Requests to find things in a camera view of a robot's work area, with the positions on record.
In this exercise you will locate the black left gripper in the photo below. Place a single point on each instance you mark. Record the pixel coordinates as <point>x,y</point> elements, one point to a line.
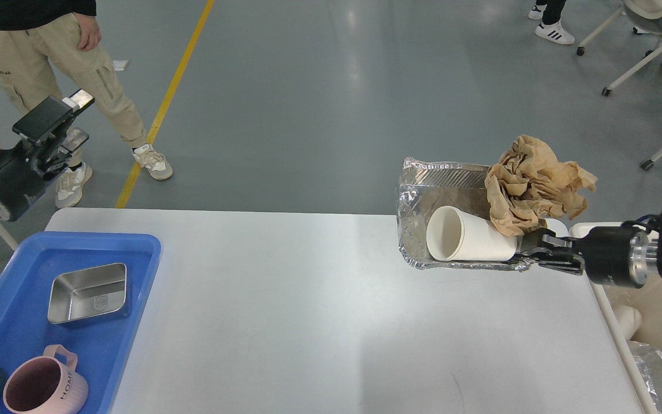
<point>47,124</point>

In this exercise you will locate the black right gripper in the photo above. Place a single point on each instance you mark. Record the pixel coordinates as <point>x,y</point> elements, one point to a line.
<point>613,256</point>

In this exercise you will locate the brown paper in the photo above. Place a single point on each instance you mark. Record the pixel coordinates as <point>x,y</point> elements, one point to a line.
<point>529,184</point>

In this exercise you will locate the cream paper cup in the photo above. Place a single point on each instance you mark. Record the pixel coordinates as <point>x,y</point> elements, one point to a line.
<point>454,235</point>

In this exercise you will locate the aluminium foil tray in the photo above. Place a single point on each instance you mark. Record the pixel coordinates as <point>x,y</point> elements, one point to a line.
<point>424,187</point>

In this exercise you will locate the metal rectangular tin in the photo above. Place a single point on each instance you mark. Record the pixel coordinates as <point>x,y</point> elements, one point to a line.
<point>88,296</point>

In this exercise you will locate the pink mug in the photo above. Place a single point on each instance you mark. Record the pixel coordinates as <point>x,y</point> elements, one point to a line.
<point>46,384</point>

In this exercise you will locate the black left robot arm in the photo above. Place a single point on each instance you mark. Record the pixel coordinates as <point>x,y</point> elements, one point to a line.
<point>46,145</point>

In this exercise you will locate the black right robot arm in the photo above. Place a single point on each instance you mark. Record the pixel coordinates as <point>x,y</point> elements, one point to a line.
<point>652,225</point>

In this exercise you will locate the person in beige trousers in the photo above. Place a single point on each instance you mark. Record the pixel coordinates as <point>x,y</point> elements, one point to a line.
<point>38,36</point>

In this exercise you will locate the cream plastic bin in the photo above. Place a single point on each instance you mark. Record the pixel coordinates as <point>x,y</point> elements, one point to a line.
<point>653,339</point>

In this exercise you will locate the foil tray inside bin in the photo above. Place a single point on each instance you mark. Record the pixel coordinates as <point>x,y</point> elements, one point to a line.
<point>648,359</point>

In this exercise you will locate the blue plastic tray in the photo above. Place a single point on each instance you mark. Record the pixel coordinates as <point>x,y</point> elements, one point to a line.
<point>103,344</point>

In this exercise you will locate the person in black trousers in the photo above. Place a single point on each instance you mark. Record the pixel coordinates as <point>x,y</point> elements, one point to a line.
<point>550,27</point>

